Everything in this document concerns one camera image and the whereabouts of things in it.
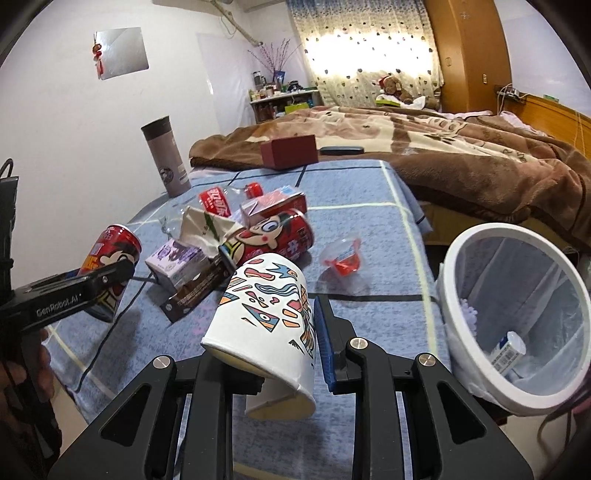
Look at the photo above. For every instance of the pink milk carton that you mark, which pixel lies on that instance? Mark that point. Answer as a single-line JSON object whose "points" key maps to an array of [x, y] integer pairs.
{"points": [[268, 205]]}

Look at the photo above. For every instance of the white power strip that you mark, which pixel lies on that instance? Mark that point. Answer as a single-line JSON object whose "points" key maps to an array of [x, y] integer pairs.
{"points": [[512, 93]]}

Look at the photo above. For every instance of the purple flower branches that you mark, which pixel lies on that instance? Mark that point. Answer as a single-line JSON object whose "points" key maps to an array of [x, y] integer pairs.
{"points": [[274, 57]]}

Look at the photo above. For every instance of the brown patterned blanket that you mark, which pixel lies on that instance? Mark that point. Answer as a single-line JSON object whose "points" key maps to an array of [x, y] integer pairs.
{"points": [[461, 152]]}

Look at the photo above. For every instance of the person's left hand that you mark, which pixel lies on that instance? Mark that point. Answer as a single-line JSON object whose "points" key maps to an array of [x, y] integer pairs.
{"points": [[45, 354]]}

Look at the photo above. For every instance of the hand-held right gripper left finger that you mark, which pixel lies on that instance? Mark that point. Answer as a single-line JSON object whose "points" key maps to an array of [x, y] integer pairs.
{"points": [[208, 385]]}

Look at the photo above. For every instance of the clear bottle with red label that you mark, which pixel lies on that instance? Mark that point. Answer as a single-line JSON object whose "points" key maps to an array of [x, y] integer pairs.
{"points": [[215, 201]]}

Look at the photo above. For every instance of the blue checked bed sheet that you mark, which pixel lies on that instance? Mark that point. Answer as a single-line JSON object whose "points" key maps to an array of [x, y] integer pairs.
{"points": [[360, 203]]}

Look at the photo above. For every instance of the dark red box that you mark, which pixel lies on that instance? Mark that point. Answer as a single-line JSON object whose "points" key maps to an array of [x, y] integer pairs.
{"points": [[288, 152]]}

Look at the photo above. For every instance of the green tray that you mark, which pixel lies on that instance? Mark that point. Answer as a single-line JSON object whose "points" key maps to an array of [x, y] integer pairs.
{"points": [[388, 100]]}

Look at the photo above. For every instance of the wrapped wall pipe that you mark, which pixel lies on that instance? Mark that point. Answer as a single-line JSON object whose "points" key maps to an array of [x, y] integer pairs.
{"points": [[238, 23]]}

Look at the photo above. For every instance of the white round trash bin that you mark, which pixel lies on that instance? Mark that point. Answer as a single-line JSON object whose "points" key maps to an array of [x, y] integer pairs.
{"points": [[461, 256]]}

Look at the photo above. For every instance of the wooden wardrobe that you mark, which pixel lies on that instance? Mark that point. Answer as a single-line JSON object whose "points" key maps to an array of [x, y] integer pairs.
{"points": [[471, 50]]}

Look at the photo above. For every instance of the purple milk carton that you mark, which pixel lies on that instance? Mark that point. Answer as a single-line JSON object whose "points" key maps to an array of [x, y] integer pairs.
{"points": [[178, 261]]}

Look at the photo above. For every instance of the brown teddy bear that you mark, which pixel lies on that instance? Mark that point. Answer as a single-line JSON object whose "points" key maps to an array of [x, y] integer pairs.
{"points": [[396, 87]]}

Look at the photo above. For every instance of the grey thermos tumbler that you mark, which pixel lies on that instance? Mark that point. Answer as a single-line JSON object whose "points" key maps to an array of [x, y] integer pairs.
{"points": [[166, 157]]}

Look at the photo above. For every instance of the small blue white carton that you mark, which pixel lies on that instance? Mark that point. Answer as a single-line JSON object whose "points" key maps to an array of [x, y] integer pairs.
{"points": [[507, 355]]}

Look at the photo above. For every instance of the patterned white paper cup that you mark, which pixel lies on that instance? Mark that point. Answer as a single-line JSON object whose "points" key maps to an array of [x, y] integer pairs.
{"points": [[263, 314]]}

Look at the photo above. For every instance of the red jelly cup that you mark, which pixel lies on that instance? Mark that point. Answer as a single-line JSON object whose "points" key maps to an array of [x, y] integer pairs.
{"points": [[344, 263]]}

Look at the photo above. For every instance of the red hanging ornament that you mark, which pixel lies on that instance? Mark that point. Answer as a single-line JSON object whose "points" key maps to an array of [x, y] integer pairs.
{"points": [[98, 55]]}

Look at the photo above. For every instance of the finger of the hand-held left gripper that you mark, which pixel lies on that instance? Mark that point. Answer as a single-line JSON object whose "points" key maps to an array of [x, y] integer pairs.
{"points": [[108, 277]]}

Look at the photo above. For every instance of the cluttered white shelf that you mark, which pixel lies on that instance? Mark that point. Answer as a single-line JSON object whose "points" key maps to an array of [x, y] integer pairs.
{"points": [[281, 104]]}

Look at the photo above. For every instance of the wooden headboard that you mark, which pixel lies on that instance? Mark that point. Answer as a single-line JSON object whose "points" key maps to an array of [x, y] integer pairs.
{"points": [[558, 115]]}

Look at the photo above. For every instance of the white green carton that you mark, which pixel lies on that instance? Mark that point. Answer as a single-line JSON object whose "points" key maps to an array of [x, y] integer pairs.
{"points": [[203, 228]]}

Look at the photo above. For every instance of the black phone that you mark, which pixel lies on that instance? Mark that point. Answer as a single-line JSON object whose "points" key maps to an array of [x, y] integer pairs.
{"points": [[341, 150]]}

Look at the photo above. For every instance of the lilac crumpled wrapper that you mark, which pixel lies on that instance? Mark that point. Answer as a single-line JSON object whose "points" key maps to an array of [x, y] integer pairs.
{"points": [[468, 314]]}

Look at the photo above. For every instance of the translucent bin liner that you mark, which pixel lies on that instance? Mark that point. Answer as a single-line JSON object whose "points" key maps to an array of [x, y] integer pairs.
{"points": [[531, 277]]}

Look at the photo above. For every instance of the spotted window curtain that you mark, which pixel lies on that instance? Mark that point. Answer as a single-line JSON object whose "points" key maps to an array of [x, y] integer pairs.
{"points": [[369, 37]]}

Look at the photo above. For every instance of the silver wall panel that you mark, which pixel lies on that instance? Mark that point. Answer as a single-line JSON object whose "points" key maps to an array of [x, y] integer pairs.
{"points": [[124, 53]]}

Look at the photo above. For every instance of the white wall sheet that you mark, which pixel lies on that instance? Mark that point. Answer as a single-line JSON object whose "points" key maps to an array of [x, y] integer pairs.
{"points": [[226, 83]]}

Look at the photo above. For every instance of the red cartoon drink can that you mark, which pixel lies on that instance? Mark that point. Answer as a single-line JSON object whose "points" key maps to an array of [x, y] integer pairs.
{"points": [[279, 235], [116, 248]]}

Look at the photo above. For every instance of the yellow mattress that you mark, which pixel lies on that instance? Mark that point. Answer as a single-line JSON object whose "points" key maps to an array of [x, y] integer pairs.
{"points": [[461, 221]]}

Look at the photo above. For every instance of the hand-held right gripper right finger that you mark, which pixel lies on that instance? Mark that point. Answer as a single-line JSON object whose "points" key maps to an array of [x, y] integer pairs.
{"points": [[326, 344]]}

